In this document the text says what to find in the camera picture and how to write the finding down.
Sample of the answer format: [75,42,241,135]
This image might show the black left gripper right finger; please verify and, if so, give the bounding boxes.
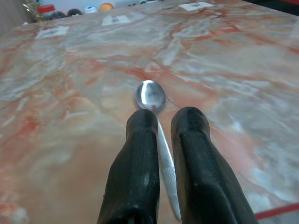
[171,106,258,224]

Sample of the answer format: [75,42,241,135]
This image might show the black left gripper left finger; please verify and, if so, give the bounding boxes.
[97,109,161,224]

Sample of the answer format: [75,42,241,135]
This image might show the silver metal spoon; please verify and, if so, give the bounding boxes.
[135,80,182,221]

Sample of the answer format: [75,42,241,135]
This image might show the red tape strip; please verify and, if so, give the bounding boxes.
[255,203,299,220]

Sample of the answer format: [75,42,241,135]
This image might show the white paper label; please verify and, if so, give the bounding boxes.
[101,14,131,26]
[35,25,70,39]
[178,1,215,11]

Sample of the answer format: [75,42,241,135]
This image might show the orange round ornament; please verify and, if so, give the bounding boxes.
[99,3,114,12]

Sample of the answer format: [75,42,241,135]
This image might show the black round ornament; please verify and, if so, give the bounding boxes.
[67,8,83,17]

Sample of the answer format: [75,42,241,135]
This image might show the red-lidded plastic jar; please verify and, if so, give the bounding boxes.
[37,4,57,21]

